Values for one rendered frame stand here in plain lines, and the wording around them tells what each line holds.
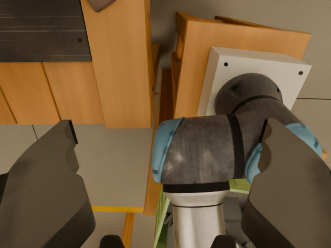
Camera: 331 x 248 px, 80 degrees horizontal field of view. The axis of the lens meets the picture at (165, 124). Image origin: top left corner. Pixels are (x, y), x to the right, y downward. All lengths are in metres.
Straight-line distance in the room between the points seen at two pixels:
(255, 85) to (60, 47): 0.46
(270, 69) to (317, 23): 1.20
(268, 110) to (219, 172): 0.13
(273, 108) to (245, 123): 0.07
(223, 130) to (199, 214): 0.13
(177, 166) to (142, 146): 1.48
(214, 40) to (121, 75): 0.26
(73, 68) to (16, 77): 0.16
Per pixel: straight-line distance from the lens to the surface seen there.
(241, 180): 0.76
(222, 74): 0.49
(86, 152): 1.96
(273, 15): 1.55
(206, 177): 0.32
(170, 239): 0.88
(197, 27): 0.56
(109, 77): 0.55
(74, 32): 0.55
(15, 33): 0.62
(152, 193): 0.96
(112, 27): 0.52
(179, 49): 1.19
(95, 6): 0.50
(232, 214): 0.91
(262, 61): 0.50
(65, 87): 0.63
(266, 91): 0.45
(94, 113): 0.63
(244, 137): 0.33
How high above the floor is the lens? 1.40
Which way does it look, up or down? 59 degrees down
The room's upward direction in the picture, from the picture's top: 179 degrees counter-clockwise
